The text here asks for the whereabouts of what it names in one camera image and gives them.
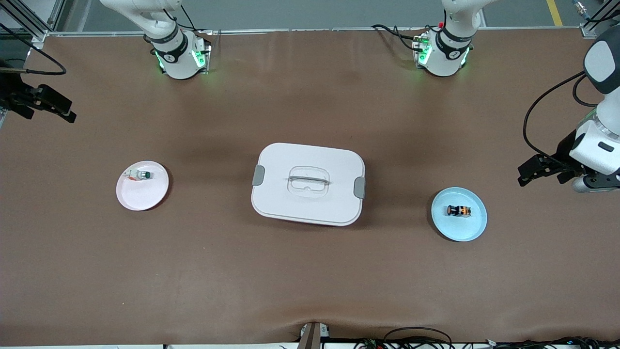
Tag white lidded storage box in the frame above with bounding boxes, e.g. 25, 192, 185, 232
251, 143, 366, 227

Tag light blue round plate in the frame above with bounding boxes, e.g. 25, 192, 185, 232
431, 187, 488, 242

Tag pink round plate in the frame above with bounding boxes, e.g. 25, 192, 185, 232
116, 160, 170, 211

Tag aluminium frame profile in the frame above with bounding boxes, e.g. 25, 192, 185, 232
0, 0, 67, 49
572, 0, 620, 39

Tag black right base cable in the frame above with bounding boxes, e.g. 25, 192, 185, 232
165, 4, 214, 34

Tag black base cable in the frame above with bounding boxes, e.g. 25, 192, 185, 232
165, 4, 214, 34
372, 23, 427, 51

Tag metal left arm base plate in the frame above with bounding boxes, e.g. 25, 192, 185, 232
412, 35, 473, 68

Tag black left base cable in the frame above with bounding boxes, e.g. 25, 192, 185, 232
372, 23, 427, 51

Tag black looped cable bundle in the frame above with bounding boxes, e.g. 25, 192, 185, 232
354, 327, 456, 349

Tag brown camera mount post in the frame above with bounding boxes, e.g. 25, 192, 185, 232
298, 321, 331, 349

